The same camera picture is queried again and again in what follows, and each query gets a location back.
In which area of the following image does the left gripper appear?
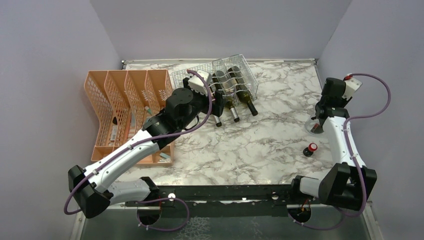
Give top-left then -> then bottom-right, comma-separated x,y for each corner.
178,78 -> 227,130

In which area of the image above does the green wine bottle white label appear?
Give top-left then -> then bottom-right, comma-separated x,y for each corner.
212,70 -> 240,123

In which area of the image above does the dark green wine bottle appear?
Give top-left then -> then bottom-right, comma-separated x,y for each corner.
227,66 -> 258,116

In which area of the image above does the clear bottle silver cap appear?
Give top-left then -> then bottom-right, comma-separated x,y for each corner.
304,116 -> 324,137

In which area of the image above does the green wine bottle brown label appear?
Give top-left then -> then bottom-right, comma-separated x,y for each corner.
212,115 -> 222,128

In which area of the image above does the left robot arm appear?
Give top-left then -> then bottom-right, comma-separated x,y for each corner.
63,86 -> 227,219

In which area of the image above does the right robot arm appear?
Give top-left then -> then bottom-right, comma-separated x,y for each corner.
288,76 -> 377,211

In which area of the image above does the orange plastic file organizer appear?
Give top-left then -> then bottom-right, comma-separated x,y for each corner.
84,69 -> 173,162

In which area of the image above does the white wire wine rack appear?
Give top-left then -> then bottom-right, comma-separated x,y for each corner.
171,54 -> 258,105

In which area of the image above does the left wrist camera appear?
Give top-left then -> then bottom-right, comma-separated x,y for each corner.
187,69 -> 212,96

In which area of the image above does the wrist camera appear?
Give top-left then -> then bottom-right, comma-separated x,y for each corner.
187,69 -> 212,96
342,75 -> 363,101

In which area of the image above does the black mounting rail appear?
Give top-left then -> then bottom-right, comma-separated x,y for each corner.
125,184 -> 315,223

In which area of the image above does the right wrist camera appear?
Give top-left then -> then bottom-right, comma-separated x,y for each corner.
342,75 -> 363,101

